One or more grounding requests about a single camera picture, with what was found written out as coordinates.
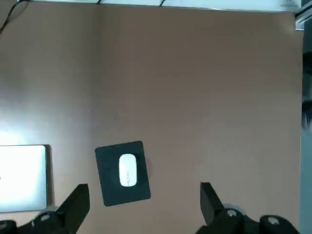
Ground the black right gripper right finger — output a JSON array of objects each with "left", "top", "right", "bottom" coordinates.
[{"left": 197, "top": 182, "right": 300, "bottom": 234}]

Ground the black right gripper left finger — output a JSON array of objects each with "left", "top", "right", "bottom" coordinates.
[{"left": 0, "top": 184, "right": 90, "bottom": 234}]

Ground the white computer mouse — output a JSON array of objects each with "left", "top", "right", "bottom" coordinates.
[{"left": 118, "top": 153, "right": 137, "bottom": 188}]

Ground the black mouse pad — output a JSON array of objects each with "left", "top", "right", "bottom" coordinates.
[{"left": 95, "top": 140, "right": 151, "bottom": 207}]

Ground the grey closed laptop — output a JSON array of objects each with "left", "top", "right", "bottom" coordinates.
[{"left": 0, "top": 145, "right": 48, "bottom": 213}]

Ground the black lamp power cable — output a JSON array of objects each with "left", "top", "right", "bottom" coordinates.
[{"left": 0, "top": 0, "right": 23, "bottom": 33}]

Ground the aluminium frame rail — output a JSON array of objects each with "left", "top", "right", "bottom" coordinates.
[{"left": 294, "top": 7, "right": 312, "bottom": 30}]

